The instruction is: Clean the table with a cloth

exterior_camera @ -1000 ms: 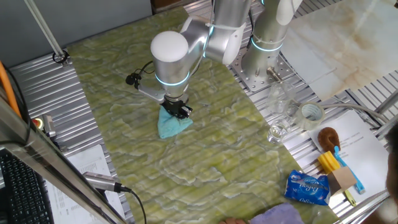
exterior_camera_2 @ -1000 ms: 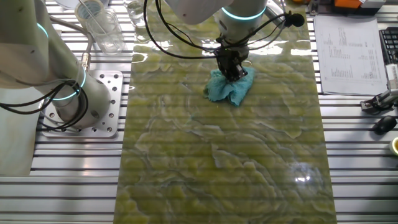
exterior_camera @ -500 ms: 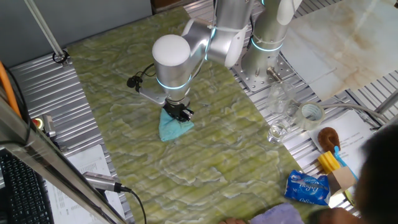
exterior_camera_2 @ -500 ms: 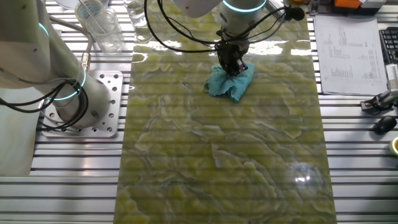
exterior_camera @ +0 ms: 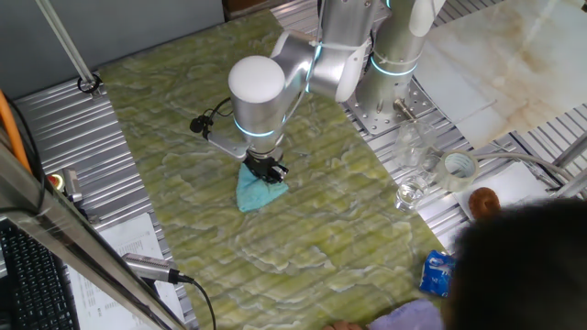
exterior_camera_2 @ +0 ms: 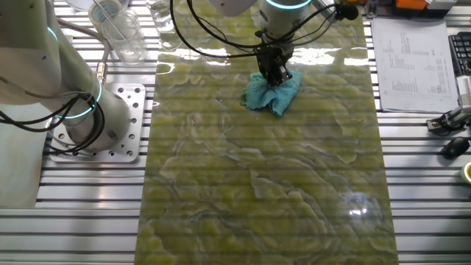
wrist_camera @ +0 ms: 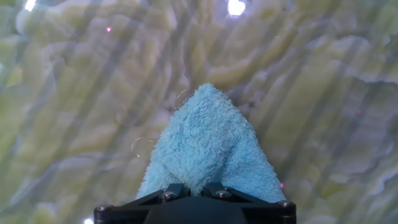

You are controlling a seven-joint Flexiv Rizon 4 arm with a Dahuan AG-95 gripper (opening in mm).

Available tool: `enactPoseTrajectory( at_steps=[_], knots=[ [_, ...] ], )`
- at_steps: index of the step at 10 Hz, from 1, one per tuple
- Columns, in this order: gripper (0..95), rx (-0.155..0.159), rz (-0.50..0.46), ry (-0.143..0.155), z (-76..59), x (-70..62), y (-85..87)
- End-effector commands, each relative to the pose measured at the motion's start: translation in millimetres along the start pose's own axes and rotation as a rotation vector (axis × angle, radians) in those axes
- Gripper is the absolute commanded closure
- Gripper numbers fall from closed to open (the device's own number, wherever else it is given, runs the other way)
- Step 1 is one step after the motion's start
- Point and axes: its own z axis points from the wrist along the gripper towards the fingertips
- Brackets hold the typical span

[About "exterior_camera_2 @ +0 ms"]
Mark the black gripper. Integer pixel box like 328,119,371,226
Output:
256,43,294,87

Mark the silver ribbed camera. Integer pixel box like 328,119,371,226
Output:
426,75,471,133

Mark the light blue fluffy cloth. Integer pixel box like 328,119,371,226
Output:
241,70,303,118

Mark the grey hose with connector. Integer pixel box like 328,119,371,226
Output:
57,18,111,84

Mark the small clear glass cup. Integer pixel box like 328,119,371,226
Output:
149,0,177,33

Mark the clear plastic beaker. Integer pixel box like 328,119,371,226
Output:
101,9,150,64

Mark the black base cable bundle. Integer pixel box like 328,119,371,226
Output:
0,91,107,155

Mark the orange box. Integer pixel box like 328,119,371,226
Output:
395,0,430,11

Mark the green marble pattern mat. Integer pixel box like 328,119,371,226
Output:
134,0,400,265

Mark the black clip microphone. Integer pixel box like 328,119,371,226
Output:
333,2,360,21

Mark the white printed paper sheet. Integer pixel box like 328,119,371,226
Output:
370,17,460,114

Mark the black computer mouse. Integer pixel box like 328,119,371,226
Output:
440,136,471,160

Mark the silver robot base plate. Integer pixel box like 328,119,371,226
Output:
47,82,147,164

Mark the black computer keyboard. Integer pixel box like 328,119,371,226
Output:
447,32,471,77

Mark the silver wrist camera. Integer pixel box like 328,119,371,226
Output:
312,0,338,11

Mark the green tape roll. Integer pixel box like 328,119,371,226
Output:
460,161,471,185

